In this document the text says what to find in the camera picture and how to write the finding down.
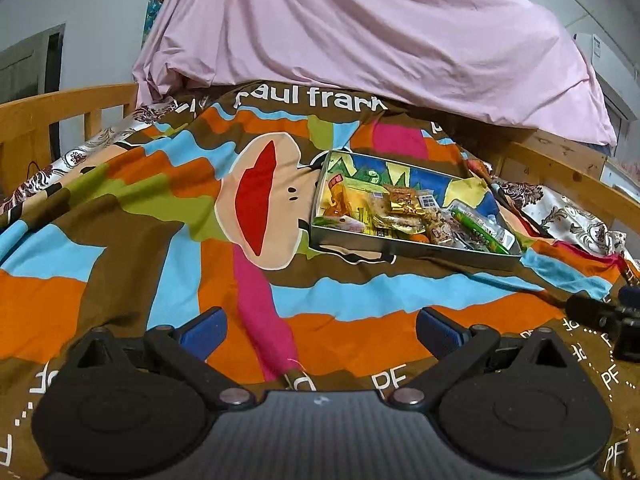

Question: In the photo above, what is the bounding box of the dinosaur print metal tray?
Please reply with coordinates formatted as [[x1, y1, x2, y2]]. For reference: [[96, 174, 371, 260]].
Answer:
[[307, 149, 523, 272]]

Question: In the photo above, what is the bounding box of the colourful printed blanket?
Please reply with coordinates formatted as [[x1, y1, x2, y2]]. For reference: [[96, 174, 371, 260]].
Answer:
[[0, 80, 640, 480]]

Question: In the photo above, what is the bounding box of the white green snack packet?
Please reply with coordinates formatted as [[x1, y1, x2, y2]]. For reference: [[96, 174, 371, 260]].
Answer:
[[447, 200, 516, 251]]

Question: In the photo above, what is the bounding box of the brown gold candy packet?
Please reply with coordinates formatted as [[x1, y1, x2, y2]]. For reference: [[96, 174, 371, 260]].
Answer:
[[382, 185, 426, 216]]

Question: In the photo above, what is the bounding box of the pink white snack packet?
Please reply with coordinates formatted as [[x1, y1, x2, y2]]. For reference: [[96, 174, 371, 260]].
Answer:
[[312, 215, 366, 233]]

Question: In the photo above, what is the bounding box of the green stick snack packet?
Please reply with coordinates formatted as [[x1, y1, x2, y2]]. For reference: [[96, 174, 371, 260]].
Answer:
[[450, 207, 506, 253]]

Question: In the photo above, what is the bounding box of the pink patterned cloth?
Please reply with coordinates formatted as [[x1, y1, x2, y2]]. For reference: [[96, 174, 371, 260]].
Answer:
[[615, 157, 640, 188]]

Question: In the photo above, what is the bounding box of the pink bed sheet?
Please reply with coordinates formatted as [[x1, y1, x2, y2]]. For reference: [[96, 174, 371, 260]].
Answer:
[[131, 0, 618, 148]]

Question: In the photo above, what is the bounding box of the orange packet with red label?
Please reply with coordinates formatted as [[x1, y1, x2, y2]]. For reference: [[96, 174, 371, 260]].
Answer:
[[320, 172, 358, 221]]

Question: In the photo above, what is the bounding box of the clear rice crisp packet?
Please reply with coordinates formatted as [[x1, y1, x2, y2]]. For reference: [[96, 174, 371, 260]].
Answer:
[[367, 195, 426, 233]]

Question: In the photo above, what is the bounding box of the wooden bed frame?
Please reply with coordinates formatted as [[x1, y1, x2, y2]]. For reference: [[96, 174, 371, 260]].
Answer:
[[0, 82, 640, 231]]

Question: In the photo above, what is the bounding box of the clear rice bar packet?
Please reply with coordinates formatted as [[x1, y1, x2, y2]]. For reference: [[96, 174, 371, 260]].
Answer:
[[420, 192, 461, 246]]

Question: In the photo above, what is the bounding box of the grey door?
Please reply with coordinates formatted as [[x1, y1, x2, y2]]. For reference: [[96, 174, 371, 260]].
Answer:
[[0, 22, 66, 106]]

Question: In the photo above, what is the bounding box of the colourful wall poster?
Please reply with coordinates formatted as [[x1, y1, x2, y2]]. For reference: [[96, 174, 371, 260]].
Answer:
[[142, 0, 178, 48]]

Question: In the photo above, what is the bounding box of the white air conditioner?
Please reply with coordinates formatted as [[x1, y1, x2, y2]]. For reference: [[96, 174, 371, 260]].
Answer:
[[572, 32, 633, 111]]

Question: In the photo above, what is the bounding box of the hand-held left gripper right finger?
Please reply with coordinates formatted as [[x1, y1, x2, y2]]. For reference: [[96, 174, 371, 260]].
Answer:
[[387, 305, 581, 409]]

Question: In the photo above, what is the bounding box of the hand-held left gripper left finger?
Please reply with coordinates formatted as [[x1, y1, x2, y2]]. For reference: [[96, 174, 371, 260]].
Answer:
[[65, 306, 257, 409]]

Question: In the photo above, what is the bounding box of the yellow snack packet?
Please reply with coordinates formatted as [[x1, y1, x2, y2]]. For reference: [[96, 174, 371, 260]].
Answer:
[[357, 200, 386, 236]]

